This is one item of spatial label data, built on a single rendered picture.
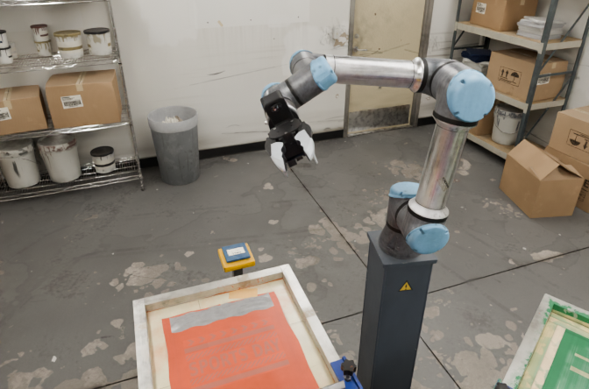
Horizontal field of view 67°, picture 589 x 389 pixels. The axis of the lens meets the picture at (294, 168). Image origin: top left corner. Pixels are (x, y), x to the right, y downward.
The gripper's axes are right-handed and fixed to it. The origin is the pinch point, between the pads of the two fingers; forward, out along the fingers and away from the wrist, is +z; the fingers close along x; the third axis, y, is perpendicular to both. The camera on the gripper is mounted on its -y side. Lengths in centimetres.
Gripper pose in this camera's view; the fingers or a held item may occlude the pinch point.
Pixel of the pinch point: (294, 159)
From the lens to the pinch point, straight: 84.7
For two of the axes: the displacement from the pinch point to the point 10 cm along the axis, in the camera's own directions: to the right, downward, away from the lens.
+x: -9.1, 4.1, 0.7
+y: 3.8, 7.5, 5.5
